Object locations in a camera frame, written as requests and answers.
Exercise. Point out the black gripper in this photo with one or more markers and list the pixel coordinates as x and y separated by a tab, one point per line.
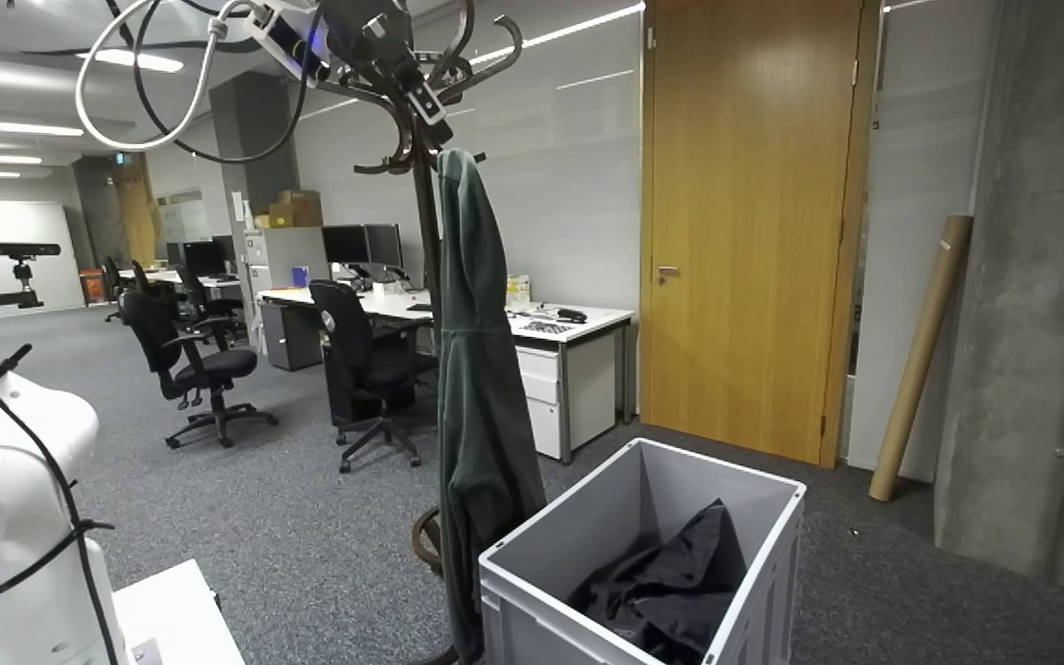
367	37

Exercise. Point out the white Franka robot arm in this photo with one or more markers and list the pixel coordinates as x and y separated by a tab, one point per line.
18	491

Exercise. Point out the dark wooden coat stand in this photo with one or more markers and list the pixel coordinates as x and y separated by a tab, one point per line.
422	209

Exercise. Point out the grey plastic laundry box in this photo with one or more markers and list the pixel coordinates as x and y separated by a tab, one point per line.
535	616

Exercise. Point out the grey keyboard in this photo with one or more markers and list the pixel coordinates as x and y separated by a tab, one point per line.
543	326

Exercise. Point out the black stapler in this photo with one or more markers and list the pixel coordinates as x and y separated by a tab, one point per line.
569	316

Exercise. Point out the black office chair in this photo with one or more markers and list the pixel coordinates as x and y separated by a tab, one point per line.
194	363
360	355

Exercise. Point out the long ceiling light strip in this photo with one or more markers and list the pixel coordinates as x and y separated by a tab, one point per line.
137	60

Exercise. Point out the dark green jacket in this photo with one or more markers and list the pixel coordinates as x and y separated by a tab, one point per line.
481	409

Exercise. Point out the white desk with drawers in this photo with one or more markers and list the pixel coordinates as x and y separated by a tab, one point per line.
575	382

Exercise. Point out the light wooden door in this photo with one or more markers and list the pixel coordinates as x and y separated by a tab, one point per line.
742	233

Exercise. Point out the black garment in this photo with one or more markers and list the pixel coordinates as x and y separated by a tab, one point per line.
665	591

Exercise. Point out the brown cardboard tube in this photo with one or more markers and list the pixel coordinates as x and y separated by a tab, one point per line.
923	355

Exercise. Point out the black camera stand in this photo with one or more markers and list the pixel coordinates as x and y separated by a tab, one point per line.
13	249

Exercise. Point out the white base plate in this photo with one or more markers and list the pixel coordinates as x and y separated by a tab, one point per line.
184	616

